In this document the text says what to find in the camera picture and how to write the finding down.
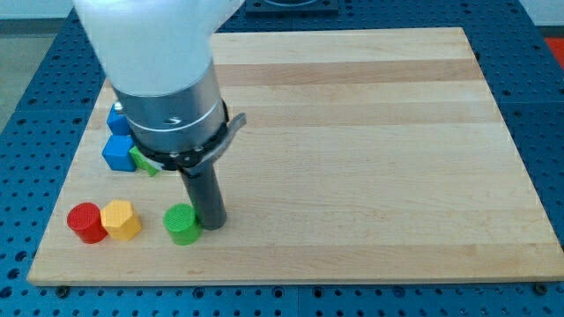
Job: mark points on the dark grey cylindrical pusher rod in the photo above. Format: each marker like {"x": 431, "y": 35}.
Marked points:
{"x": 205, "y": 196}

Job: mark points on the black clamp ring with lever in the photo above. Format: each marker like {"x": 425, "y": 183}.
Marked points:
{"x": 196, "y": 157}

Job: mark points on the green cylinder block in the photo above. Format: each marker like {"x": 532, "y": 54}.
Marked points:
{"x": 182, "y": 225}

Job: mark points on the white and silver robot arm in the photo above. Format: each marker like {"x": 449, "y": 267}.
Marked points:
{"x": 158, "y": 57}

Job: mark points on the light wooden board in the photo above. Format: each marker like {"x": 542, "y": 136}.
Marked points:
{"x": 369, "y": 157}

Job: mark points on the green wedge block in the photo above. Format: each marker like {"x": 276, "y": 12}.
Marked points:
{"x": 142, "y": 162}

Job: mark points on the blue cube block front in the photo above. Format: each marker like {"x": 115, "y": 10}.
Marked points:
{"x": 116, "y": 153}

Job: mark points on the blue block rear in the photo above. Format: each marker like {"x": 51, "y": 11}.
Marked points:
{"x": 117, "y": 123}

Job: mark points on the yellow hexagonal block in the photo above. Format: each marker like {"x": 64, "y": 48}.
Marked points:
{"x": 120, "y": 220}

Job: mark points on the red cylinder block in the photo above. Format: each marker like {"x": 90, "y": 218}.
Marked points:
{"x": 85, "y": 221}

